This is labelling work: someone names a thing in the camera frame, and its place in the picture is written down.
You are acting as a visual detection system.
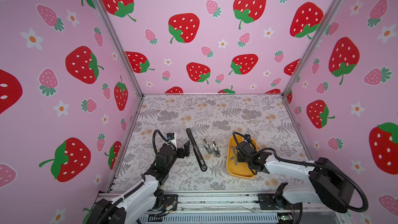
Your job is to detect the black long stapler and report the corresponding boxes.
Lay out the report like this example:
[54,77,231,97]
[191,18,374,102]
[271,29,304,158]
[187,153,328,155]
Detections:
[186,128,207,172]

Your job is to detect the yellow plastic tray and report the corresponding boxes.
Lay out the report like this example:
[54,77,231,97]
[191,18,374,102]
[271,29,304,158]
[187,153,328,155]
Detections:
[227,137,256,179]

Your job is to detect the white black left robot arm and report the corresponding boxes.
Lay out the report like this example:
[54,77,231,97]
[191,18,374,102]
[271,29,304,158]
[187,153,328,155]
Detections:
[86,130,190,224]

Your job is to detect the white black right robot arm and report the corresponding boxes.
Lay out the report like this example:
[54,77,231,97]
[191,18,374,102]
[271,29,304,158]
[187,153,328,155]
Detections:
[232,132,369,214]

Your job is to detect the grey staple strips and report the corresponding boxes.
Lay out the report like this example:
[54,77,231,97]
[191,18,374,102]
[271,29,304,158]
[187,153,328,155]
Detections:
[228,148,238,166]

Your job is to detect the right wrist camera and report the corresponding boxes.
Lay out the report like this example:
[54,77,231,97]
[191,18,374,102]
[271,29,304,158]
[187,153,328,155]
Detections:
[244,134,252,144]

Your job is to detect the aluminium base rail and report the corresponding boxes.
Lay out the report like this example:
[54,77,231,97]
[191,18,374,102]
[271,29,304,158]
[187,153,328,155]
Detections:
[90,189,352,224]

